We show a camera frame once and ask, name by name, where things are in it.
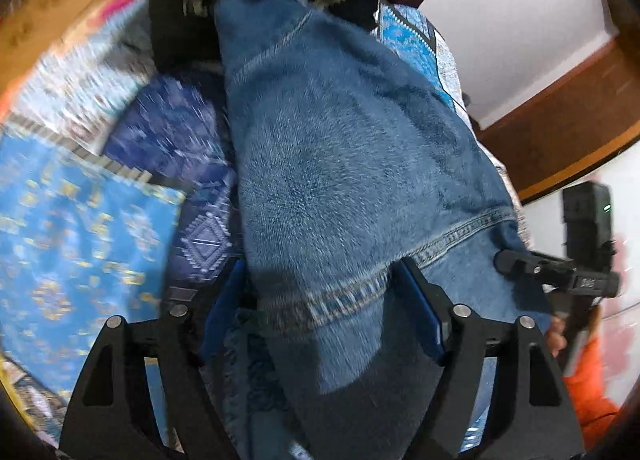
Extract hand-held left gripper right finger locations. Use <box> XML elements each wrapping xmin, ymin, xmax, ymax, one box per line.
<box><xmin>392</xmin><ymin>256</ymin><xmax>586</xmax><ymax>460</ymax></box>

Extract blue denim jeans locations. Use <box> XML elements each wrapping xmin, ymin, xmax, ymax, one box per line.
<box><xmin>212</xmin><ymin>0</ymin><xmax>556</xmax><ymax>460</ymax></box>

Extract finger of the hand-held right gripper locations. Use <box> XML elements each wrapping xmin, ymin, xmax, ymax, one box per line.
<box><xmin>494</xmin><ymin>249</ymin><xmax>577</xmax><ymax>287</ymax></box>

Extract wooden door frame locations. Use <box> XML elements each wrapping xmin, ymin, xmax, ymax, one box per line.
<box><xmin>472</xmin><ymin>35</ymin><xmax>640</xmax><ymax>204</ymax></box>

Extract person's right hand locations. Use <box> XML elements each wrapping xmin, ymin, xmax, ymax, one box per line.
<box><xmin>544</xmin><ymin>329</ymin><xmax>569</xmax><ymax>359</ymax></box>

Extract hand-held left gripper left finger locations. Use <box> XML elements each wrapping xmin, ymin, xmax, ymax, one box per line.
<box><xmin>59</xmin><ymin>257</ymin><xmax>246</xmax><ymax>460</ymax></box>

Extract person's right forearm orange sleeve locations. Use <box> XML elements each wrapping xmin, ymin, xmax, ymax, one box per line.
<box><xmin>562</xmin><ymin>334</ymin><xmax>622</xmax><ymax>442</ymax></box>

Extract blue patchwork blanket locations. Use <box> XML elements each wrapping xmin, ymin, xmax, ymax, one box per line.
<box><xmin>0</xmin><ymin>0</ymin><xmax>533</xmax><ymax>456</ymax></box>

